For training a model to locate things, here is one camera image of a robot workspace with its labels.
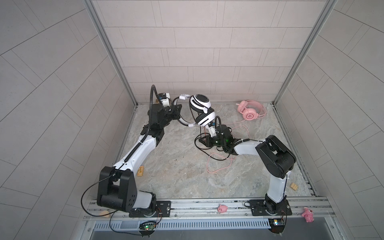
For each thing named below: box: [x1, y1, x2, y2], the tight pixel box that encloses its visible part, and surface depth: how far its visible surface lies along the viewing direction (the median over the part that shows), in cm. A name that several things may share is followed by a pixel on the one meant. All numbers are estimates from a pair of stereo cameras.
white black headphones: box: [173, 93, 216, 127], surface depth 65 cm
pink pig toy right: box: [301, 207, 315, 223], surface depth 69 cm
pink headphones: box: [235, 100, 267, 121], surface depth 107 cm
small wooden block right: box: [290, 182, 298, 191], surface depth 79 cm
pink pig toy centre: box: [217, 203, 228, 213], surface depth 72 cm
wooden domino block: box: [137, 165, 145, 177], surface depth 83 cm
